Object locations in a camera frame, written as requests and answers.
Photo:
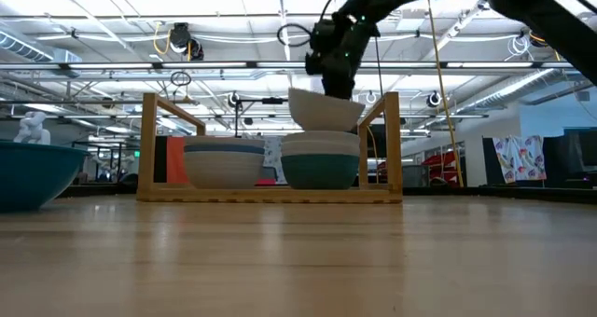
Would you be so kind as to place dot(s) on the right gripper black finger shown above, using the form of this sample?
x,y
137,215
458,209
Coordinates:
x,y
339,87

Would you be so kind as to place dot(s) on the white ceramic bowl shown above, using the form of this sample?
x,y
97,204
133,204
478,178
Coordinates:
x,y
319,149
322,114
224,172
224,140

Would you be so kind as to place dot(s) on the large teal bowl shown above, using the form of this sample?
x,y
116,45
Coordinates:
x,y
32,177

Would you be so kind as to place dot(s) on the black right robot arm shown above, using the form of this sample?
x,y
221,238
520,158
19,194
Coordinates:
x,y
536,9

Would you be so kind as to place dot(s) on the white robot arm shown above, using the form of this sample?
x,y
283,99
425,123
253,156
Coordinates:
x,y
32,128

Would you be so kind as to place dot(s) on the wooden slatted shelf rack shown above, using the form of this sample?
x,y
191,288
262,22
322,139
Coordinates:
x,y
270,196

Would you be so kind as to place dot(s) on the dark green bowl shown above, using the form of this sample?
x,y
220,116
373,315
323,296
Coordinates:
x,y
319,172

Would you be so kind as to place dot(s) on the red bin storage rack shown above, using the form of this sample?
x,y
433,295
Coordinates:
x,y
438,161

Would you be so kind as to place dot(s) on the orange partition panel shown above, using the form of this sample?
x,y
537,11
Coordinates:
x,y
176,163

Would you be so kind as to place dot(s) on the floral patterned cloth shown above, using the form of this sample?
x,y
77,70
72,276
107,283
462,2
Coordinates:
x,y
520,158

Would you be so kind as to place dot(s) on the black monitor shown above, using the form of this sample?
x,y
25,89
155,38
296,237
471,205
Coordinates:
x,y
580,147

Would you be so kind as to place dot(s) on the black camera stand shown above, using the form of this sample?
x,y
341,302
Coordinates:
x,y
273,101

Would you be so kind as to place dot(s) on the silver spiral air duct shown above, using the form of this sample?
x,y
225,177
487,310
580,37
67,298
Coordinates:
x,y
513,91

